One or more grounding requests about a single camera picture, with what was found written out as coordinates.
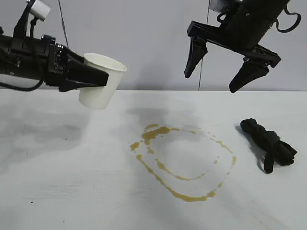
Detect black left camera bracket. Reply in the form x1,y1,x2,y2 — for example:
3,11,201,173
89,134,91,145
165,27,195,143
13,0,34,39

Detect brown liquid spill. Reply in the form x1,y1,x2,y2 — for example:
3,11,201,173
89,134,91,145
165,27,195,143
129,123,237,203

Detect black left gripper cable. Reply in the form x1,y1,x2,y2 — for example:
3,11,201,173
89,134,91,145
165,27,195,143
0,79,45,92

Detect black looped cable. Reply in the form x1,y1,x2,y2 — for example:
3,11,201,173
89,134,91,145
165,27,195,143
274,3,302,33
216,11,232,22

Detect black cloth rag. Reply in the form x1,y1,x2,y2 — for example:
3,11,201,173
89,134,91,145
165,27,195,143
239,118,298,174

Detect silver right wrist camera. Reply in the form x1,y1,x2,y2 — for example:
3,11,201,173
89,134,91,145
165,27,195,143
209,0,237,12

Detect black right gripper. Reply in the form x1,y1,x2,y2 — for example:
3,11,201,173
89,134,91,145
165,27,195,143
184,0,286,94

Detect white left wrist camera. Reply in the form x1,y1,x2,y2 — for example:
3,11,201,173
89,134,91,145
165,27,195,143
30,0,52,22

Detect white paper cup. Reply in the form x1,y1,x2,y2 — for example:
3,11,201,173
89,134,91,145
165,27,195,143
78,52,128,110

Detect thin black hanging cable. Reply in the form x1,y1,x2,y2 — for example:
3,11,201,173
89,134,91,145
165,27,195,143
57,0,71,49
198,0,210,91

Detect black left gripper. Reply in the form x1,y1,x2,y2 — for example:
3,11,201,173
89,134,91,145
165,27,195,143
0,34,110,93

